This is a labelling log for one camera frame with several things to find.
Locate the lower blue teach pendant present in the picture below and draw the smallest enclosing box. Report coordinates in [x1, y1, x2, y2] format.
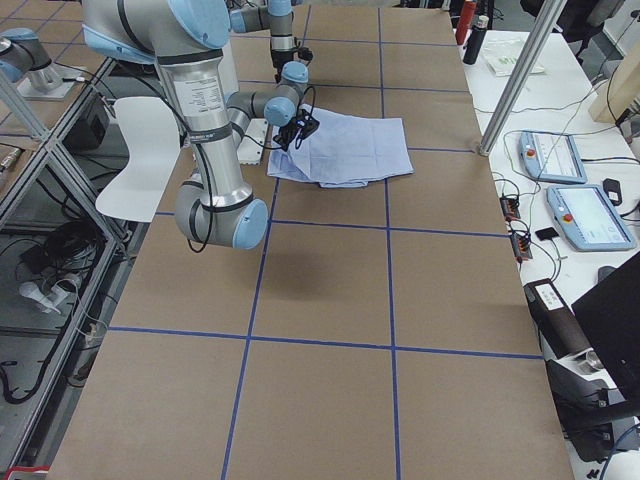
[546, 184, 637, 252]

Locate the white side table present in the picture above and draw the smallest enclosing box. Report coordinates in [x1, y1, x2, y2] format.
[462, 28, 640, 480]

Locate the red cylinder bottle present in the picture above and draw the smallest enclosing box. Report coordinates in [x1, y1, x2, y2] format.
[456, 0, 476, 44]

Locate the wooden post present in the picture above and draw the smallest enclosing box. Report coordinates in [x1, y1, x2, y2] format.
[588, 0, 640, 124]

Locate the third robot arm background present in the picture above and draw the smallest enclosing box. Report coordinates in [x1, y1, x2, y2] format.
[1, 27, 74, 101]

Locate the black bottle with clear cap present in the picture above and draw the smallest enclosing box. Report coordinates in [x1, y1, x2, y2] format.
[462, 15, 490, 65]

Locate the aluminium frame post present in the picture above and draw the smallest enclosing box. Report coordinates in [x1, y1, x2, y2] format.
[478, 0, 567, 157]

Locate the upper blue teach pendant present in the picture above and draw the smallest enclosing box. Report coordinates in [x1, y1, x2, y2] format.
[519, 130, 587, 184]

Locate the white central pillar with base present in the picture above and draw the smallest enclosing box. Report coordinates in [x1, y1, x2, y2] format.
[218, 42, 269, 165]

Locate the black monitor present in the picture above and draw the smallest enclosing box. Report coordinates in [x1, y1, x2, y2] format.
[572, 255, 639, 399]

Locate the blue teach pendant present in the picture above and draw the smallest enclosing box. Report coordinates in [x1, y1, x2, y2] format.
[546, 184, 637, 252]
[519, 130, 587, 184]

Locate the light blue striped shirt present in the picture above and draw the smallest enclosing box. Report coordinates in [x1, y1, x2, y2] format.
[267, 108, 414, 188]

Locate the small black card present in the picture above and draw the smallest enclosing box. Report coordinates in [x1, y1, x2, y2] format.
[535, 227, 559, 241]

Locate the white plastic chair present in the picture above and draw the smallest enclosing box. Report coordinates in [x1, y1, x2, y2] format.
[95, 96, 181, 223]

